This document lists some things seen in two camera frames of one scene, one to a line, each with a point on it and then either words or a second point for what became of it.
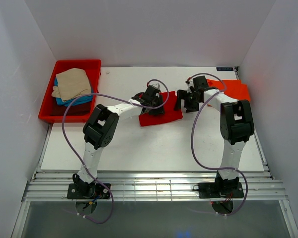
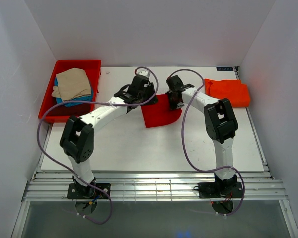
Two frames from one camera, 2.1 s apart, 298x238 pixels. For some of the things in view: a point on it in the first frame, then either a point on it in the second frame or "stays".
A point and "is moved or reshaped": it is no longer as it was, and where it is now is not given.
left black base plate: (88, 191) stays
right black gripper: (183, 94) -> (173, 106)
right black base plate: (220, 190) stays
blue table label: (225, 69) stays
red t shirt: (170, 99) is moved or reshaped
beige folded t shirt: (71, 84) stays
